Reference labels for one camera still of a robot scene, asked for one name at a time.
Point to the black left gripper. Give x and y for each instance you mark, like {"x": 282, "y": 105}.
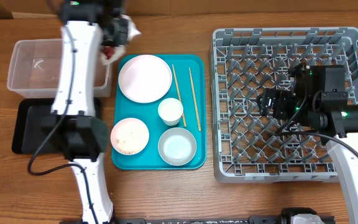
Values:
{"x": 121, "y": 37}

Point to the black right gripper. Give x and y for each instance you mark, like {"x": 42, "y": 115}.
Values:
{"x": 279, "y": 98}

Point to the red snack wrapper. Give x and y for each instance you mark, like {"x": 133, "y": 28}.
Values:
{"x": 109, "y": 52}

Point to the white paper cup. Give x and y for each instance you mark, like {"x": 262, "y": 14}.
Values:
{"x": 170, "y": 111}

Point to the small pink bowl with crumbs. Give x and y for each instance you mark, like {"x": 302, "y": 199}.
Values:
{"x": 129, "y": 136}

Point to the white napkin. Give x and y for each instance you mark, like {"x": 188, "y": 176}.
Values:
{"x": 120, "y": 50}

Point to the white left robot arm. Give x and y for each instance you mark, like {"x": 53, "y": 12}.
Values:
{"x": 88, "y": 29}

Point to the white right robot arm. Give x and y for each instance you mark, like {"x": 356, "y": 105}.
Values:
{"x": 319, "y": 101}

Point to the grey dishwasher rack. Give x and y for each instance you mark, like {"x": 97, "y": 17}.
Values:
{"x": 246, "y": 61}

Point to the large pink plate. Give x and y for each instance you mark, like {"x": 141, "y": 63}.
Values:
{"x": 145, "y": 78}

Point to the left wooden chopstick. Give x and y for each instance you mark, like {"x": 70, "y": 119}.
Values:
{"x": 179, "y": 95}

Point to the wooden chopstick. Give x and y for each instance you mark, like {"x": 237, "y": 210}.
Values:
{"x": 194, "y": 100}
{"x": 179, "y": 95}

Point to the right wooden chopstick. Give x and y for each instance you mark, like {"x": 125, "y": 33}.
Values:
{"x": 194, "y": 100}

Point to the clear plastic bin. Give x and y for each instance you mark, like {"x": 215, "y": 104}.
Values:
{"x": 34, "y": 70}

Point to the teal serving tray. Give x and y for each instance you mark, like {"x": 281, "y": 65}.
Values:
{"x": 160, "y": 121}

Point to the grey bowl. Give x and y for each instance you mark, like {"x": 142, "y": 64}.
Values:
{"x": 177, "y": 146}

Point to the black plastic tray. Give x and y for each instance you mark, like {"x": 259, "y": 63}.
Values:
{"x": 28, "y": 134}

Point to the black rail at table edge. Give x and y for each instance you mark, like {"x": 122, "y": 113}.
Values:
{"x": 284, "y": 217}

